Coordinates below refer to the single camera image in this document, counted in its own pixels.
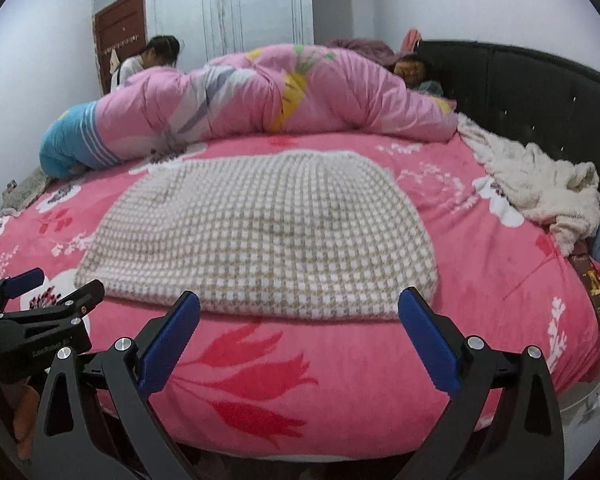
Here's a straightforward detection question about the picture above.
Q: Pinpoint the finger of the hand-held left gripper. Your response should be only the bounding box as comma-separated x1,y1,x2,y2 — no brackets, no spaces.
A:
0,267,46,307
0,280,106,321

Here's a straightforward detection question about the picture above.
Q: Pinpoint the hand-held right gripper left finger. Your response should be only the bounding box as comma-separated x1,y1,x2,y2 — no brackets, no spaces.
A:
30,290,202,480

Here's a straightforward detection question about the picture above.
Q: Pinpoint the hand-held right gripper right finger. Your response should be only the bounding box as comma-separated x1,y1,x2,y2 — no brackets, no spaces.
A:
397,286,566,480

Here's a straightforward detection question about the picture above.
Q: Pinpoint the beige white checked knit garment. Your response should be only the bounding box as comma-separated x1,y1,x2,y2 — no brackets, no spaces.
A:
75,152,440,321

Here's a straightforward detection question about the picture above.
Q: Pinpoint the person's left hand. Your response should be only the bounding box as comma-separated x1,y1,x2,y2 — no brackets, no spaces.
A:
0,385,42,461

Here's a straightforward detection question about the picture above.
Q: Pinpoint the grey green mat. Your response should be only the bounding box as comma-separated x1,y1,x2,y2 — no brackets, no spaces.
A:
0,165,51,211

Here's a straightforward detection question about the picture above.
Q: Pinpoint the pink floral blanket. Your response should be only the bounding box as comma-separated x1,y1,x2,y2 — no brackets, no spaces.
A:
0,130,600,461

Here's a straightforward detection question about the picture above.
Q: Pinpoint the white fluffy blanket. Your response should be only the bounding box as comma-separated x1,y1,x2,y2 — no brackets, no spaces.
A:
457,112,600,256

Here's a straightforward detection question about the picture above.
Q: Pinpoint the pink and blue duvet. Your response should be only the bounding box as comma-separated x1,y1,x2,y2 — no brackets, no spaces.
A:
39,44,458,177

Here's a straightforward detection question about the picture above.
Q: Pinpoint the black padded headboard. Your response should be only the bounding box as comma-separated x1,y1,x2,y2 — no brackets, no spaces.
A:
417,40,600,221

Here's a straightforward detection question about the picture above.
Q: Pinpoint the brown door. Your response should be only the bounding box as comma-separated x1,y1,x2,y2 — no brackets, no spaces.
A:
92,0,147,96

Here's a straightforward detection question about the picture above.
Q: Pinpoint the pink plush item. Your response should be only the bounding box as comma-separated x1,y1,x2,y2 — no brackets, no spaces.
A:
399,29,423,53

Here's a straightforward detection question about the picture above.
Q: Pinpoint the purple blanket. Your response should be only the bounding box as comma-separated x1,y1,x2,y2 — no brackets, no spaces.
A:
322,37,396,61

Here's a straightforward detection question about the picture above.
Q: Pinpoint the white wardrobe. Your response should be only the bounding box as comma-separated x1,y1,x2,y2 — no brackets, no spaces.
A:
147,0,313,68

